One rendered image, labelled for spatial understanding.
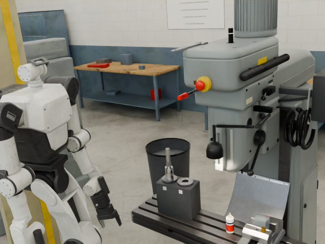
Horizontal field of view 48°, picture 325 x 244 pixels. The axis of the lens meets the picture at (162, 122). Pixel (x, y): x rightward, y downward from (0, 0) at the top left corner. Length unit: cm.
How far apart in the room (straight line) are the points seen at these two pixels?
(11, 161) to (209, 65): 84
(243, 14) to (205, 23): 486
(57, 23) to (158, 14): 263
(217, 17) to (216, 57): 507
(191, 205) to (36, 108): 99
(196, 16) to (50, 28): 348
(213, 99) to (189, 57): 22
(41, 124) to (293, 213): 146
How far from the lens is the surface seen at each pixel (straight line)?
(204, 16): 662
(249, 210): 221
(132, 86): 791
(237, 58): 143
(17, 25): 290
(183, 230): 203
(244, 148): 167
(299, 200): 226
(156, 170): 377
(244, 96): 153
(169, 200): 210
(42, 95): 157
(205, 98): 161
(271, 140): 188
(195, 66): 149
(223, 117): 163
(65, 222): 179
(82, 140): 186
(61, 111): 163
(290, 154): 209
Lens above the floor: 209
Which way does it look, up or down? 19 degrees down
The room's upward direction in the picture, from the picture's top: 4 degrees counter-clockwise
